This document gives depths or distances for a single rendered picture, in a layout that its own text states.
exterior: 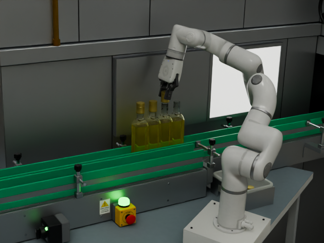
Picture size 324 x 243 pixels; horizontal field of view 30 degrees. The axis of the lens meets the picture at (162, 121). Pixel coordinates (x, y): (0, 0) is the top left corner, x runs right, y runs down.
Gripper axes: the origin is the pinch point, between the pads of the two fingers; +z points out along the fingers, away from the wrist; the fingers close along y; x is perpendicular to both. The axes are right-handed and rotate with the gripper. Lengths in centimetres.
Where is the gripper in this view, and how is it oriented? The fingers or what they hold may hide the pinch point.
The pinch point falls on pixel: (165, 93)
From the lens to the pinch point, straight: 250.7
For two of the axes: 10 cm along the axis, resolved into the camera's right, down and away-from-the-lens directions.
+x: 8.2, 1.0, 5.7
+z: -2.5, 9.5, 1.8
